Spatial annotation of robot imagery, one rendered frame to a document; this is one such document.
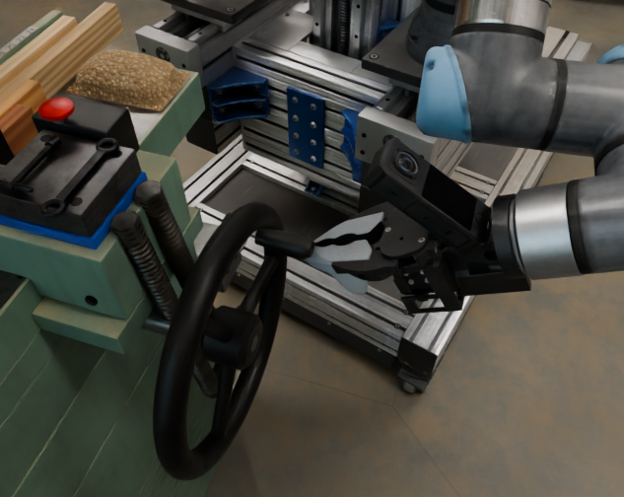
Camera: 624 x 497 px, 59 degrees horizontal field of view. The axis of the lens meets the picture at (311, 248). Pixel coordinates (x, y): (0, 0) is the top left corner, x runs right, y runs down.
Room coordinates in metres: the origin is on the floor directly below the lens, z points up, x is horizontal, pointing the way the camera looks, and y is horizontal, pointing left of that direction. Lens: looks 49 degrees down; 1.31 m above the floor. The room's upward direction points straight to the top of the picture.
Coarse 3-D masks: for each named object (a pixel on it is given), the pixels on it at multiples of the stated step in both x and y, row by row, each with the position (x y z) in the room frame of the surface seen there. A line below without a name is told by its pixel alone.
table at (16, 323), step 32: (192, 96) 0.64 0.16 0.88; (160, 128) 0.56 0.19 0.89; (192, 224) 0.42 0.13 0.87; (0, 288) 0.31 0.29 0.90; (32, 288) 0.31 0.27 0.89; (0, 320) 0.27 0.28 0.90; (32, 320) 0.30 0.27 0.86; (64, 320) 0.29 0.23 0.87; (96, 320) 0.29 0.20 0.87; (128, 320) 0.29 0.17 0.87; (0, 352) 0.26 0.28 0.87
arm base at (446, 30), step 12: (432, 0) 0.85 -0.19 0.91; (420, 12) 0.87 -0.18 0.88; (432, 12) 0.84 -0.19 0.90; (444, 12) 0.83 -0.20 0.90; (420, 24) 0.87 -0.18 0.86; (432, 24) 0.84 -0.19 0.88; (444, 24) 0.83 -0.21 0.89; (408, 36) 0.87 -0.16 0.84; (420, 36) 0.84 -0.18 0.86; (432, 36) 0.83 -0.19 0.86; (444, 36) 0.82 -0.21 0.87; (408, 48) 0.86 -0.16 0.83; (420, 48) 0.83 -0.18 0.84; (420, 60) 0.83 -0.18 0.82
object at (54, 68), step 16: (96, 16) 0.74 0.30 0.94; (112, 16) 0.77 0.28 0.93; (80, 32) 0.70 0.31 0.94; (96, 32) 0.72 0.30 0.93; (112, 32) 0.76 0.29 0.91; (64, 48) 0.66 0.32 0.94; (80, 48) 0.69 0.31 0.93; (96, 48) 0.71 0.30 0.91; (32, 64) 0.62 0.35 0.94; (48, 64) 0.63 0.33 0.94; (64, 64) 0.65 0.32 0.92; (80, 64) 0.68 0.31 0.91; (16, 80) 0.59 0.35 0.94; (48, 80) 0.62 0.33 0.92; (64, 80) 0.64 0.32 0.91; (0, 96) 0.55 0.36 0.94; (48, 96) 0.61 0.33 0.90
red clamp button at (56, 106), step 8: (48, 104) 0.42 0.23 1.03; (56, 104) 0.42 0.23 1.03; (64, 104) 0.42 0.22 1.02; (72, 104) 0.42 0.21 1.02; (40, 112) 0.41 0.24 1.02; (48, 112) 0.40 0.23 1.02; (56, 112) 0.40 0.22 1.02; (64, 112) 0.41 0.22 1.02; (72, 112) 0.41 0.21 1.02; (56, 120) 0.41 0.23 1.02
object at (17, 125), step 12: (12, 108) 0.51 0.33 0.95; (24, 108) 0.51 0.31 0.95; (0, 120) 0.49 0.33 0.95; (12, 120) 0.49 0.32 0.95; (24, 120) 0.50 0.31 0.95; (12, 132) 0.48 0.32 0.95; (24, 132) 0.49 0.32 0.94; (36, 132) 0.51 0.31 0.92; (12, 144) 0.47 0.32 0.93; (24, 144) 0.49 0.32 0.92
